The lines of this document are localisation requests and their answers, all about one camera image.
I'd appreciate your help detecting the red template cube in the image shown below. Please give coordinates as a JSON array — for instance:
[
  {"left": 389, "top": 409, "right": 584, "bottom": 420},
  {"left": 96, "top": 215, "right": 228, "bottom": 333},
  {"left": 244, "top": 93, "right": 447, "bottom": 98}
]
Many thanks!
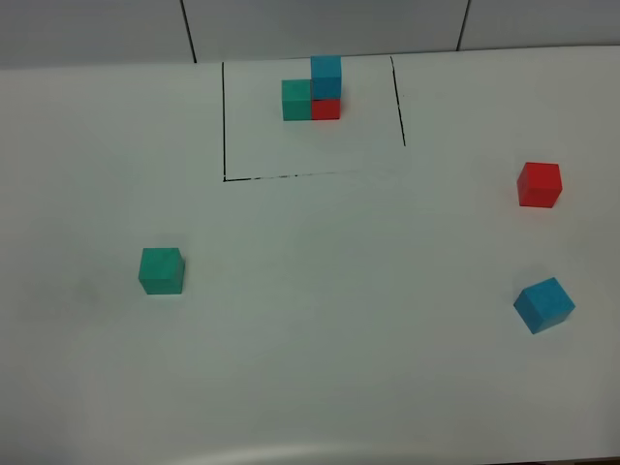
[{"left": 311, "top": 99, "right": 341, "bottom": 120}]

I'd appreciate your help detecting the green template cube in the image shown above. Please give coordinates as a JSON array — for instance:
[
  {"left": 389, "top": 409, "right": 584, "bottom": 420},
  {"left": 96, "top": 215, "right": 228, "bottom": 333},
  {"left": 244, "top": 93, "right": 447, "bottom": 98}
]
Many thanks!
[{"left": 281, "top": 79, "right": 312, "bottom": 121}]

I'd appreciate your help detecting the blue template cube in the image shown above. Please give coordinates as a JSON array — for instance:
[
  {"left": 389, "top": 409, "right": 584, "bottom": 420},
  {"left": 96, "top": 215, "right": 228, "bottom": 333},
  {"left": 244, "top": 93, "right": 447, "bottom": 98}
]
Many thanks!
[{"left": 310, "top": 55, "right": 342, "bottom": 100}]

